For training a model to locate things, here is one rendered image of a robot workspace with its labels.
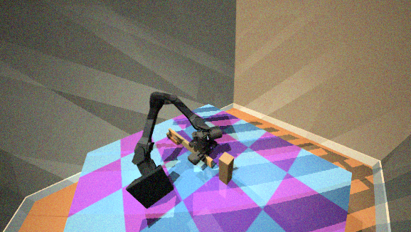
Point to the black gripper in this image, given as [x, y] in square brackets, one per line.
[202, 149]

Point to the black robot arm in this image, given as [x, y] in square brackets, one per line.
[142, 151]

